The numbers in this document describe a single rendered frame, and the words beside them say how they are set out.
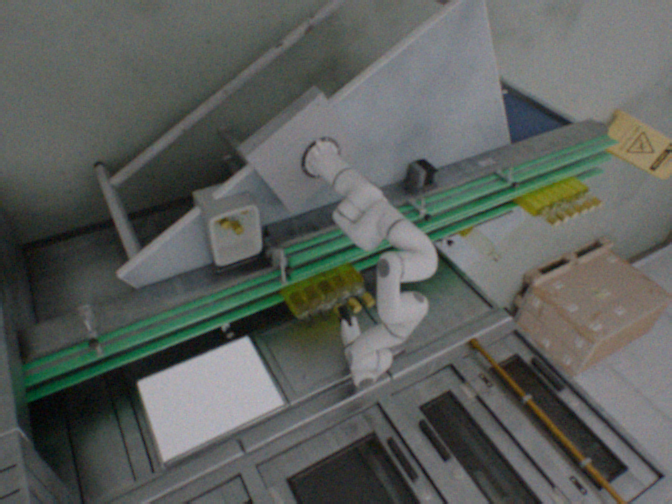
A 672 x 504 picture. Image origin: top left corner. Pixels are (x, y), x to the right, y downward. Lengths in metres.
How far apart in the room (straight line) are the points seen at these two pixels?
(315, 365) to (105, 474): 0.73
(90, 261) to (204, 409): 0.93
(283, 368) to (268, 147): 0.76
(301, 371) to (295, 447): 0.26
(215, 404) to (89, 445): 0.40
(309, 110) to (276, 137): 0.14
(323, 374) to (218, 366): 0.37
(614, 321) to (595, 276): 0.59
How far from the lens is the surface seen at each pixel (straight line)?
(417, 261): 1.40
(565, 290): 5.66
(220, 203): 1.76
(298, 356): 1.87
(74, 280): 2.35
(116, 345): 1.80
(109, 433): 1.88
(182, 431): 1.77
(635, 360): 6.44
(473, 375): 1.93
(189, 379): 1.86
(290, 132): 1.68
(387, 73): 1.87
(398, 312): 1.37
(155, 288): 1.90
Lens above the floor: 2.12
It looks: 38 degrees down
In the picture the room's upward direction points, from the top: 141 degrees clockwise
